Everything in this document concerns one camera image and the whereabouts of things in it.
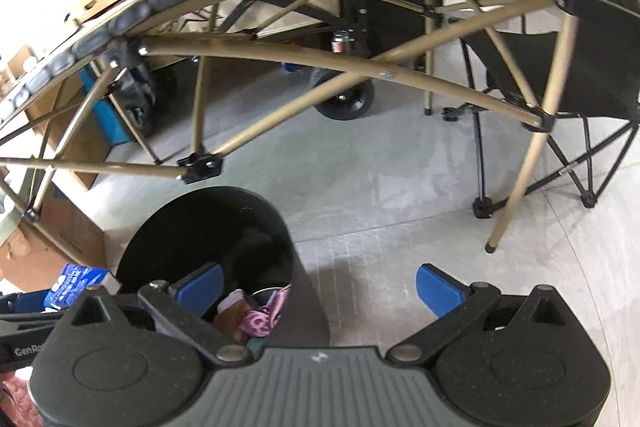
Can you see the black round trash bin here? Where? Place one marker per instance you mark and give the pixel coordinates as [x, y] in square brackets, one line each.
[210, 227]

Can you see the black folding chair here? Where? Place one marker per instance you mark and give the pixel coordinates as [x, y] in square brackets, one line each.
[515, 57]

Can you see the purple wrapper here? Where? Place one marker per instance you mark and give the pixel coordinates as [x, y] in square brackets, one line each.
[260, 322]

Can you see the pink sponge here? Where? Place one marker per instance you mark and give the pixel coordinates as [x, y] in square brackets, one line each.
[230, 319]

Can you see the black wheeled case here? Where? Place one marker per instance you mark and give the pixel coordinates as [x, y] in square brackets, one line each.
[145, 92]

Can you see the small can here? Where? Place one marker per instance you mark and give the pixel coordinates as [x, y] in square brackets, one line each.
[341, 42]

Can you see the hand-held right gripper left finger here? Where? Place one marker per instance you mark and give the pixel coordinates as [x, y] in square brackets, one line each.
[202, 287]

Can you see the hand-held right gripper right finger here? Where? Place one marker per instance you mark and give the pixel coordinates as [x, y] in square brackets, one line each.
[440, 289]

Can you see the open cardboard box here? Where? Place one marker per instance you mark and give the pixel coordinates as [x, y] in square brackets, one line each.
[75, 99]

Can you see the blue panel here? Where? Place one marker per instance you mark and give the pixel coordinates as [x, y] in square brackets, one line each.
[110, 122]

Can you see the tan folding table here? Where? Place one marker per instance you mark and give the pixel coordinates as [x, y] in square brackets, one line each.
[320, 59]

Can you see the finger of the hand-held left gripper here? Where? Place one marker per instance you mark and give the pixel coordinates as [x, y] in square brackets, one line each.
[25, 302]

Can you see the blue packet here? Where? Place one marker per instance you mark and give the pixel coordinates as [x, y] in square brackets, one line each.
[75, 282]

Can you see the cardboard box with liner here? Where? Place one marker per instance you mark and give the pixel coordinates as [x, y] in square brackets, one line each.
[65, 237]

